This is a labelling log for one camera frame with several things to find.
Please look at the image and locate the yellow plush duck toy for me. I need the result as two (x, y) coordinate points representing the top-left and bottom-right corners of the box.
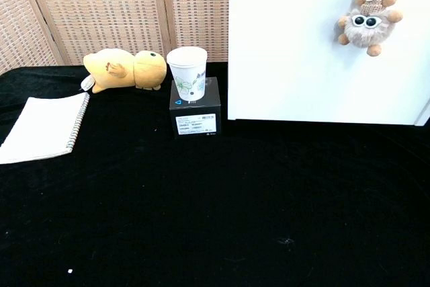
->
(80, 48), (168, 95)

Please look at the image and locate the white floral paper cup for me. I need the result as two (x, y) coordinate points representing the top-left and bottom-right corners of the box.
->
(167, 46), (208, 102)

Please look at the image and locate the fluffy beige plush keychain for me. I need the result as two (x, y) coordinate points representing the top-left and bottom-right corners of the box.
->
(337, 0), (404, 57)

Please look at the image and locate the white spiral notebook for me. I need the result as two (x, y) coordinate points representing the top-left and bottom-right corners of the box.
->
(0, 91), (91, 165)

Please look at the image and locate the white cabinet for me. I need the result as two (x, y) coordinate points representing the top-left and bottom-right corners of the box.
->
(227, 0), (430, 127)

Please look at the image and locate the black velvet tablecloth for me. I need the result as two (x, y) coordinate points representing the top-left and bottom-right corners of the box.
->
(0, 61), (430, 287)

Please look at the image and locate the woven bamboo folding screen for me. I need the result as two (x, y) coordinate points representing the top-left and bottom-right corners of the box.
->
(0, 0), (230, 75)

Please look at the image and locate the black cardboard product box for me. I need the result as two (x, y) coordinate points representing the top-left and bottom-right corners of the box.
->
(169, 77), (222, 140)

